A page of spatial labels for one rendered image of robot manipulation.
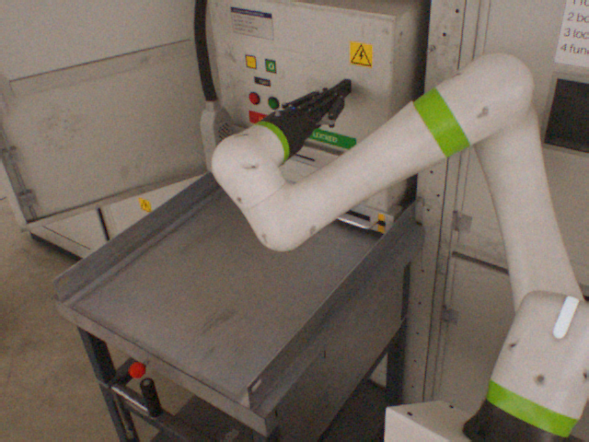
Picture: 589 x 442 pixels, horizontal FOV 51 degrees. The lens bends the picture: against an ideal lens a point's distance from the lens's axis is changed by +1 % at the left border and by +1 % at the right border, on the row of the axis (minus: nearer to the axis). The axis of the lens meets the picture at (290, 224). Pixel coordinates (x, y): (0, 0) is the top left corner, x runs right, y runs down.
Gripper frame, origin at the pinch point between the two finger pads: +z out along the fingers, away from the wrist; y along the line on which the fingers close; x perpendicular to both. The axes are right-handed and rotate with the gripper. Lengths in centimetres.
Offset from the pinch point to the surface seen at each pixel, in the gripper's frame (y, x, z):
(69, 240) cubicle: -152, -108, 11
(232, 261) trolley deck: -16.9, -38.1, -24.1
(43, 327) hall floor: -132, -122, -24
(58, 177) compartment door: -71, -27, -29
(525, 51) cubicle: 34.8, 10.8, 10.2
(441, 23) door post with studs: 16.8, 13.0, 12.3
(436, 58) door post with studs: 16.4, 5.5, 12.5
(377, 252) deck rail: 13.9, -34.6, -7.3
